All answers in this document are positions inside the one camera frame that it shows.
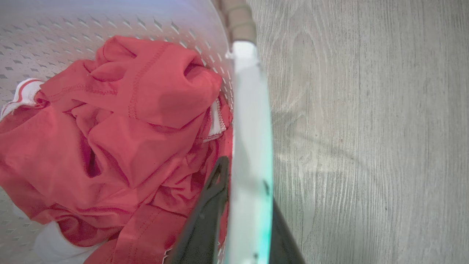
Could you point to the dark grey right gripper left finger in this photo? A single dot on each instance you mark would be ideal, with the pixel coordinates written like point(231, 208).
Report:
point(200, 227)

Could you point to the red garment with white trim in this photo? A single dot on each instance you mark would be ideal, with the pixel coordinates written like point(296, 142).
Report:
point(121, 146)

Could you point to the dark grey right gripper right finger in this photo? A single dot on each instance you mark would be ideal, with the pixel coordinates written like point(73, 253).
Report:
point(281, 242)

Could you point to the white cloth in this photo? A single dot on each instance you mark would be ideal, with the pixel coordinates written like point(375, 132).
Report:
point(55, 247)

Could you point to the white perforated laundry basket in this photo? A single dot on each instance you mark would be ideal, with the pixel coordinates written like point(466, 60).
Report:
point(249, 146)

